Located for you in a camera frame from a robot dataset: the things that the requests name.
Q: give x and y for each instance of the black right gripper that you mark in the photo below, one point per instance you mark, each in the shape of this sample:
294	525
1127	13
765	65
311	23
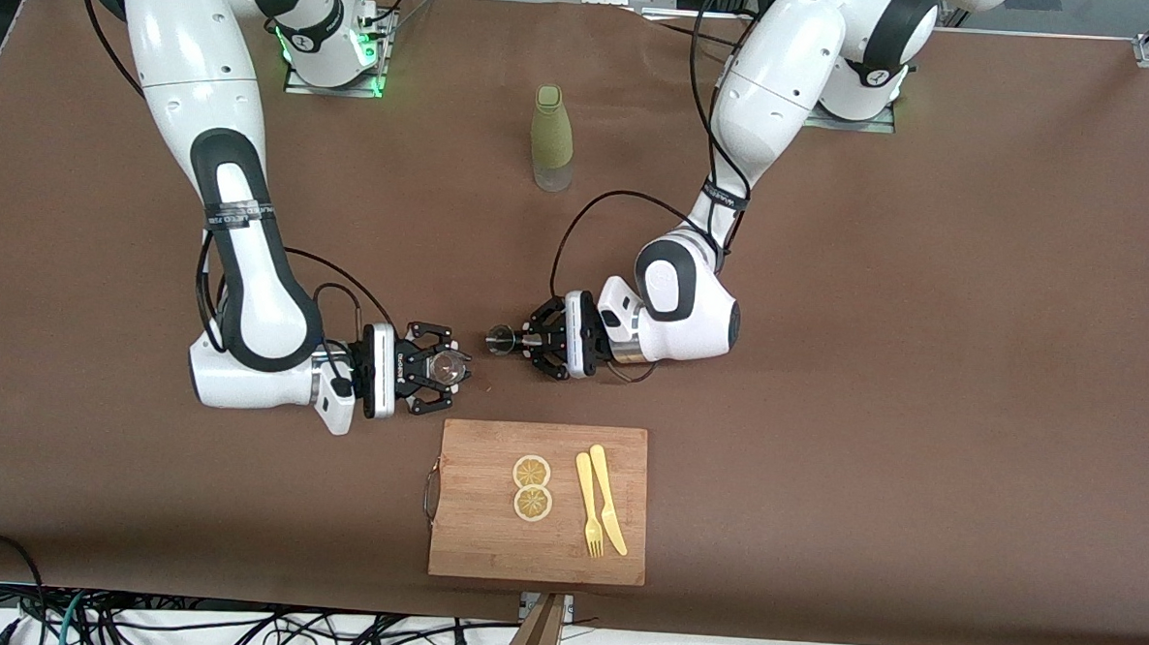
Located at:
409	368

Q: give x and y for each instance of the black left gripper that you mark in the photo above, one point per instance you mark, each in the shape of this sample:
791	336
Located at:
552	338

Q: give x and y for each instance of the small clear glass cup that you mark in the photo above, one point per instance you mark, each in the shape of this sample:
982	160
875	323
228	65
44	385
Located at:
452	367

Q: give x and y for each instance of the steel jigger measuring cup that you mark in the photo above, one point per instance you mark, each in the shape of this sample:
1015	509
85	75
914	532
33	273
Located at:
501	340

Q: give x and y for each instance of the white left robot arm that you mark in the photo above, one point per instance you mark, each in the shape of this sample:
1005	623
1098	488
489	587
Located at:
779	70

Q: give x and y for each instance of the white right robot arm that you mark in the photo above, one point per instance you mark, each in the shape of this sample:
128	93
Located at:
198	64

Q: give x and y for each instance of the lemon slice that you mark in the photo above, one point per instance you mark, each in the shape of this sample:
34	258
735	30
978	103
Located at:
533	503
531	472

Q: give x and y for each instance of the yellow plastic fork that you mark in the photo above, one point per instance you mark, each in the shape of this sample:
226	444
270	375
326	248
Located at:
586	493

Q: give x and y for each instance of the yellow plastic knife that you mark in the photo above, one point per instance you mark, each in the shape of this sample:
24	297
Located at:
604	493

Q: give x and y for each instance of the wooden cutting board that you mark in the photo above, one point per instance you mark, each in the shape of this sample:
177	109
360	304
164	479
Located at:
487	542

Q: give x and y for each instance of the green sleeved glass bottle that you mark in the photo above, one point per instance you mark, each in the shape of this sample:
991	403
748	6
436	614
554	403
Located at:
552	132

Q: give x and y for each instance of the brown table cover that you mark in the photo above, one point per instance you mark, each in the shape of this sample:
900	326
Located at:
919	425

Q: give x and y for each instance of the metal post bracket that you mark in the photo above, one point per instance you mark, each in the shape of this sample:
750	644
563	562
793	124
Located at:
567	608

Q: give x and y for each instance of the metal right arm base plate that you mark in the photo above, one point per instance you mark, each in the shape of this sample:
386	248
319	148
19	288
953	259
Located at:
337	89

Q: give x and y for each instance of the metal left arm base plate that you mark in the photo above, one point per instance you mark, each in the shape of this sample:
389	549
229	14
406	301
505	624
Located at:
855	124

